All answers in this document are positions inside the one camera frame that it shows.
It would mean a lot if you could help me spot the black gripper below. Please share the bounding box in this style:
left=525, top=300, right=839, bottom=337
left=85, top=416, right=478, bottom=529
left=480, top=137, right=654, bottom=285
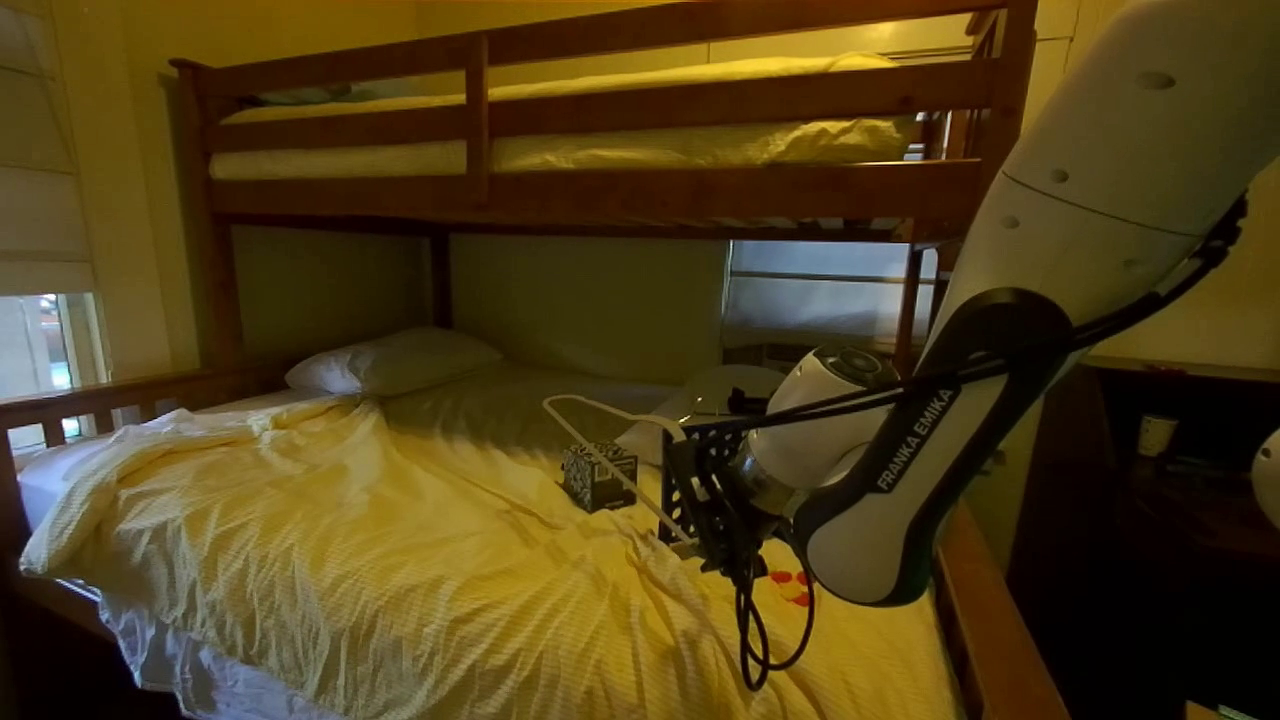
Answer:
left=675, top=447, right=774, bottom=579

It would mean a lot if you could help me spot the white plastic clothes hanger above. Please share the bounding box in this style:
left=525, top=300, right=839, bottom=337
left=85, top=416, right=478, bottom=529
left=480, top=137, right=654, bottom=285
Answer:
left=546, top=393, right=686, bottom=513

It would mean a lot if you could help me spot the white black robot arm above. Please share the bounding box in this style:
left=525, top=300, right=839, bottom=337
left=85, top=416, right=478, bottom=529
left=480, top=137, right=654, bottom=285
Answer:
left=667, top=0, right=1280, bottom=603

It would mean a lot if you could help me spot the patterned dark cardboard box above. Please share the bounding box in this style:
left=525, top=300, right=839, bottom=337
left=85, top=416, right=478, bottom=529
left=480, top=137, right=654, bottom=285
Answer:
left=560, top=447, right=636, bottom=513

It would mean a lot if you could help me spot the yellow striped bed duvet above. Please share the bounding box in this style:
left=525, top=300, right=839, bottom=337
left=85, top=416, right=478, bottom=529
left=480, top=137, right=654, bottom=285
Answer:
left=21, top=400, right=961, bottom=720

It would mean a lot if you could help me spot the white pillow at headboard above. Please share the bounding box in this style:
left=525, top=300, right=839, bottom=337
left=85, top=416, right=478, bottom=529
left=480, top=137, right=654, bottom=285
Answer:
left=283, top=326, right=502, bottom=400

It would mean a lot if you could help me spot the upper bunk yellow bedding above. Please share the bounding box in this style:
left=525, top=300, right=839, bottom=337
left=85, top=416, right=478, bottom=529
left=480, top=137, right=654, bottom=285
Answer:
left=210, top=55, right=922, bottom=178

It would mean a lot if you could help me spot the dark wooden side cabinet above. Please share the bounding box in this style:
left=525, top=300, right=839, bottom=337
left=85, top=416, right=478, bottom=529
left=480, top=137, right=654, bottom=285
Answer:
left=1008, top=368, right=1280, bottom=720

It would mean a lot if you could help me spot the window with roller blind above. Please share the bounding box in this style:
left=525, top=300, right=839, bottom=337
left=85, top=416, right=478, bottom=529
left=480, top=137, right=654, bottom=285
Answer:
left=0, top=0, right=103, bottom=400

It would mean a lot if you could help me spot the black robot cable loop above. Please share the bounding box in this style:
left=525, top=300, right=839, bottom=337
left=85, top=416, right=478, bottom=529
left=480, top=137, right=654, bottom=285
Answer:
left=723, top=530, right=819, bottom=694

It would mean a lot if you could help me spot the wooden bunk bed frame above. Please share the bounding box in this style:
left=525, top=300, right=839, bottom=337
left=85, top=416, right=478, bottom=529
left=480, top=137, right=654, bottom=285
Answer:
left=0, top=0, right=1072, bottom=720

